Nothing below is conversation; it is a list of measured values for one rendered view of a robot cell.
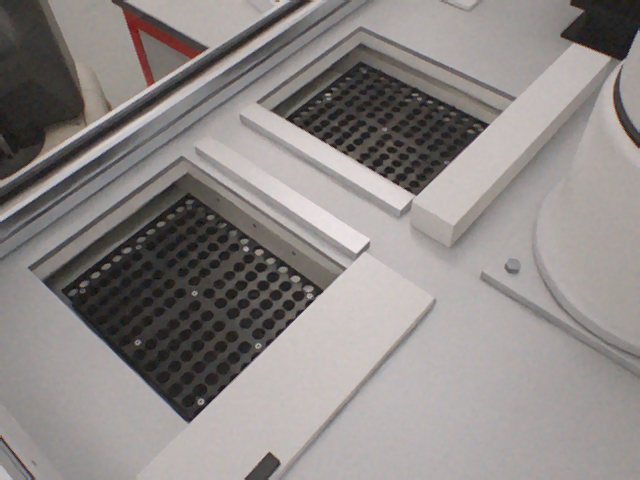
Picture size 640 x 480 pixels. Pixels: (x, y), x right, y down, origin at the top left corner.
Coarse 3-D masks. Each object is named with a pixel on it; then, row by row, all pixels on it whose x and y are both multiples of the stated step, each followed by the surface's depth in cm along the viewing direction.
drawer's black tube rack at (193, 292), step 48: (192, 240) 66; (96, 288) 64; (144, 288) 63; (192, 288) 63; (240, 288) 66; (288, 288) 66; (144, 336) 59; (192, 336) 59; (240, 336) 59; (192, 384) 56
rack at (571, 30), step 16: (576, 0) 74; (592, 0) 73; (608, 0) 73; (624, 0) 73; (592, 16) 80; (608, 16) 72; (624, 16) 71; (576, 32) 78; (592, 32) 78; (608, 32) 78; (624, 32) 77; (592, 48) 76; (608, 48) 76; (624, 48) 75
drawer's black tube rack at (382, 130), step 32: (352, 96) 80; (384, 96) 80; (416, 96) 79; (320, 128) 77; (352, 128) 77; (384, 128) 76; (416, 128) 76; (448, 128) 76; (480, 128) 75; (384, 160) 73; (416, 160) 72; (448, 160) 72; (416, 192) 69
